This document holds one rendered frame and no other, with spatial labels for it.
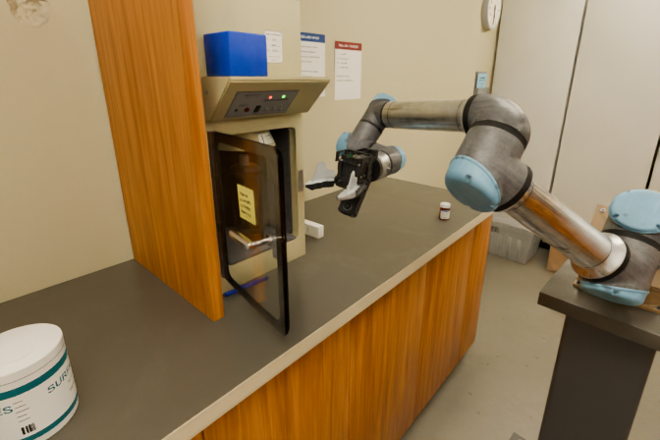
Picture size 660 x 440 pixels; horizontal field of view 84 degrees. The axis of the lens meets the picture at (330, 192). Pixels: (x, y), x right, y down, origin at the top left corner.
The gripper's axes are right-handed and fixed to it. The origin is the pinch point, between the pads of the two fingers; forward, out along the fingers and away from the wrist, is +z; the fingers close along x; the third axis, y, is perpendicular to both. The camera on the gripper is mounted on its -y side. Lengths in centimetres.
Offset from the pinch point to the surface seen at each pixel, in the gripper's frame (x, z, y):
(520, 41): -21, -305, 55
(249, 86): -22.3, 0.8, 19.1
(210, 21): -34.4, 1.8, 31.9
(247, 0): -34, -8, 38
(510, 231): 18, -262, -95
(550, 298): 47, -46, -28
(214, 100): -27.7, 6.1, 15.4
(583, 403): 64, -50, -58
